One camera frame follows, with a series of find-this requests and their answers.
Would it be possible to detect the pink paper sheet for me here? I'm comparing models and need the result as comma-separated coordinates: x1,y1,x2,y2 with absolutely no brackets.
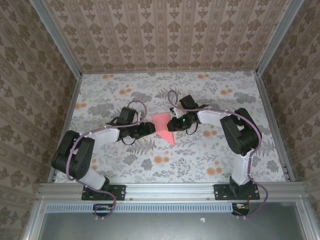
151,112,176,146

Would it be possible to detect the grey metal sheet panel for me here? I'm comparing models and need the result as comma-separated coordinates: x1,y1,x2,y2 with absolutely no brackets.
39,212,307,240

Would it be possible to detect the floral patterned table cover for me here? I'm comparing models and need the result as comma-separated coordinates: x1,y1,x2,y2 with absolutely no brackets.
53,71,287,184

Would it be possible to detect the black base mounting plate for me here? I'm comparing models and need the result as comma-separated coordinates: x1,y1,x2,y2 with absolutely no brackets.
81,184,126,202
213,184,261,201

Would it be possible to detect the small electronics board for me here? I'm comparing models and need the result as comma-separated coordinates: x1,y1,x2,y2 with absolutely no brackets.
93,203,113,217
232,202,251,216

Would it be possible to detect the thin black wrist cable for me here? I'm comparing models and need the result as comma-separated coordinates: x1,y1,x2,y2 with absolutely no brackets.
120,136,138,146
186,122,200,135

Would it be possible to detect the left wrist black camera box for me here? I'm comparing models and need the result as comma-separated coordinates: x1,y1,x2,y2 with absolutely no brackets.
118,106,137,125

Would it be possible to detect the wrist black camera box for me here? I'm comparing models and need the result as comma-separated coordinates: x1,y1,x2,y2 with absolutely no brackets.
118,106,137,125
179,95,199,111

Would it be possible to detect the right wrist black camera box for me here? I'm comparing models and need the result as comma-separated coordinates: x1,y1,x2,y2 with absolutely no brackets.
179,95,199,111

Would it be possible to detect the thin aluminium edge rail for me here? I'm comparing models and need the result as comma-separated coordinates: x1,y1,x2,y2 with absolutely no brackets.
81,70,258,75

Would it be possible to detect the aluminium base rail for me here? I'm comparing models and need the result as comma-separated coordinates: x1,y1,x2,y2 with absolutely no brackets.
37,181,311,201

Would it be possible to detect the aluminium side rail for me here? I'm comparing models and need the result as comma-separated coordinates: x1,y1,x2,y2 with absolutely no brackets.
47,74,83,183
253,71,296,182

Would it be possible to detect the grey slotted cable duct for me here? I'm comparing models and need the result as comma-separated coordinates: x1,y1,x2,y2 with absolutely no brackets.
46,202,235,213

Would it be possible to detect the aluminium frame post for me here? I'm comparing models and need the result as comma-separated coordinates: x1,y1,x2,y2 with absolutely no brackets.
254,0,305,76
28,0,83,78

